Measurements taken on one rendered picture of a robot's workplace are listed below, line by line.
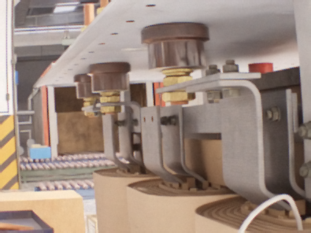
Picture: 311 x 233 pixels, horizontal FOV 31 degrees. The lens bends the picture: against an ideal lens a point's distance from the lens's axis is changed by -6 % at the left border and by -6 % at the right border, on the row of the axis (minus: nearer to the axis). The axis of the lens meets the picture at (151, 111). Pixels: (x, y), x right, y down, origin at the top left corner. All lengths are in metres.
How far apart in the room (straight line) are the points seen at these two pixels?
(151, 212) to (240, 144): 0.38
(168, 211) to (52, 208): 1.33
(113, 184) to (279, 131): 0.80
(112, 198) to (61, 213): 0.87
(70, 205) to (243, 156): 1.65
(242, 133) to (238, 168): 0.05
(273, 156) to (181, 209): 0.31
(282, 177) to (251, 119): 0.09
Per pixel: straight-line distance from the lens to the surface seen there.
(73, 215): 2.35
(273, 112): 0.73
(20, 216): 2.12
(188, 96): 0.90
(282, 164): 0.74
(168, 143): 1.20
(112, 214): 1.50
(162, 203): 1.05
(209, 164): 1.14
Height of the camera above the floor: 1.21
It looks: 1 degrees up
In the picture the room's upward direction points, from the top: 3 degrees counter-clockwise
